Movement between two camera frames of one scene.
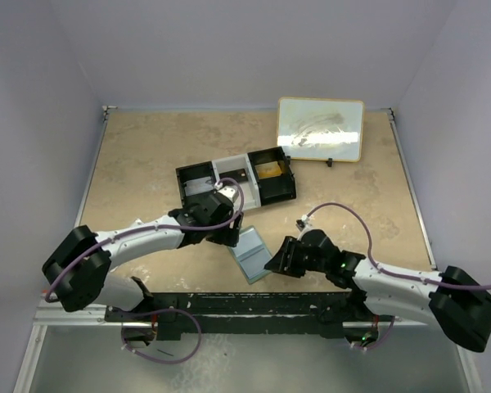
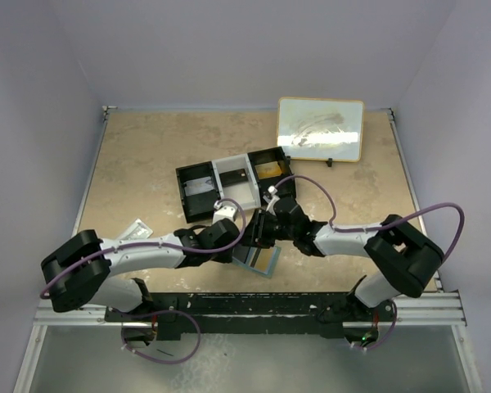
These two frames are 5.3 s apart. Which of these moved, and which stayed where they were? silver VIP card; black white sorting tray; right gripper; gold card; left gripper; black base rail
Moved: left gripper; right gripper
Stayed: black base rail; black white sorting tray; gold card; silver VIP card
